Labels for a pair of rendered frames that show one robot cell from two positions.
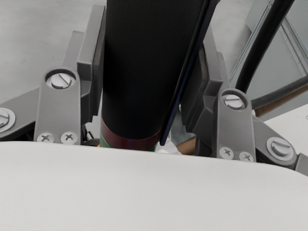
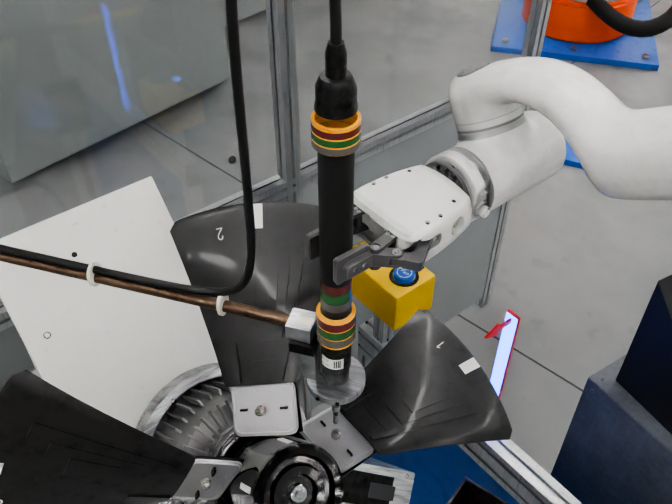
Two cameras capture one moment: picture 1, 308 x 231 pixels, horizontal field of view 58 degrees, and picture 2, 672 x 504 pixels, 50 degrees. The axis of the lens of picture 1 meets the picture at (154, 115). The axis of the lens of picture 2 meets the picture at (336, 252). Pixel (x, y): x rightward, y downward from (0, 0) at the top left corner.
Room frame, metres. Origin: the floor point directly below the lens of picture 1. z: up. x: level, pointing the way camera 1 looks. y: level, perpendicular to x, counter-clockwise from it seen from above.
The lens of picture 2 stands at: (0.33, 0.48, 2.00)
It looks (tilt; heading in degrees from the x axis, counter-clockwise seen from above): 43 degrees down; 243
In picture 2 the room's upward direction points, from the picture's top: straight up
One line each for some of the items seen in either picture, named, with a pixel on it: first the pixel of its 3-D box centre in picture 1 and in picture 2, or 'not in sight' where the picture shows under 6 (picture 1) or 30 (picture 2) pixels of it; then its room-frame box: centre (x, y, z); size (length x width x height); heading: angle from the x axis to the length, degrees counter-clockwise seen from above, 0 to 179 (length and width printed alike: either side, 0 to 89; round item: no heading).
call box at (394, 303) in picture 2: not in sight; (386, 282); (-0.20, -0.35, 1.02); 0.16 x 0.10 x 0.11; 102
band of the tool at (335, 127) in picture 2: not in sight; (336, 131); (0.09, 0.01, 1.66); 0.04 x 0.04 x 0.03
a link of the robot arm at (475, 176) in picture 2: not in sight; (456, 188); (-0.07, -0.02, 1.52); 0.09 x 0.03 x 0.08; 102
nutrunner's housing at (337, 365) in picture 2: not in sight; (336, 256); (0.09, 0.01, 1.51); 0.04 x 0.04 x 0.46
